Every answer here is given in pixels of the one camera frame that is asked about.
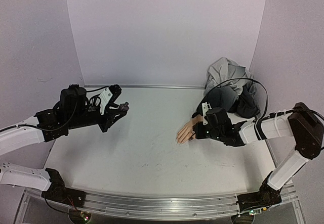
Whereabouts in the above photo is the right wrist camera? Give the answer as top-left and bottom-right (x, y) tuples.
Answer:
(201, 102), (211, 126)

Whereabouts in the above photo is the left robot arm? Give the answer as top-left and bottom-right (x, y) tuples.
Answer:
(1, 84), (129, 202)

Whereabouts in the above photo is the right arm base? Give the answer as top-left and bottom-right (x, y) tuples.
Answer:
(236, 173), (282, 214)

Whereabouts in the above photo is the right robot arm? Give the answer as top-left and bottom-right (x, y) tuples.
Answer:
(193, 103), (323, 191)

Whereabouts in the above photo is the aluminium front rail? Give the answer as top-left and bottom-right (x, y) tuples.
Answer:
(76, 192), (239, 221)

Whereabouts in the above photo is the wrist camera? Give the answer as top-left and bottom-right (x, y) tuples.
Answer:
(90, 87), (113, 115)
(201, 102), (211, 126)

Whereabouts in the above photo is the mannequin hand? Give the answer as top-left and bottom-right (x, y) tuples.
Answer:
(176, 115), (203, 145)

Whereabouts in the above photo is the grey crumpled cloth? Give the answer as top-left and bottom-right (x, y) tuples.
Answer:
(204, 57), (260, 119)

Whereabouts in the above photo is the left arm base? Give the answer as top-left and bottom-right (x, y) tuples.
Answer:
(42, 168), (86, 208)

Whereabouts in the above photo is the dark sleeve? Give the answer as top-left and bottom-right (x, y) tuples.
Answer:
(191, 86), (239, 118)

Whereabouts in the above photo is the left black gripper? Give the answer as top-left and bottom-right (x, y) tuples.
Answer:
(68, 104), (128, 133)

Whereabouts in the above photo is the nail polish bottle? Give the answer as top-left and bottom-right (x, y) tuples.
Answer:
(118, 102), (130, 111)

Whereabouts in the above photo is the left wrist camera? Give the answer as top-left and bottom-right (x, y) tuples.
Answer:
(90, 87), (113, 115)

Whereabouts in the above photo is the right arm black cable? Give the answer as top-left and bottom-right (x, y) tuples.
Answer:
(202, 78), (269, 120)

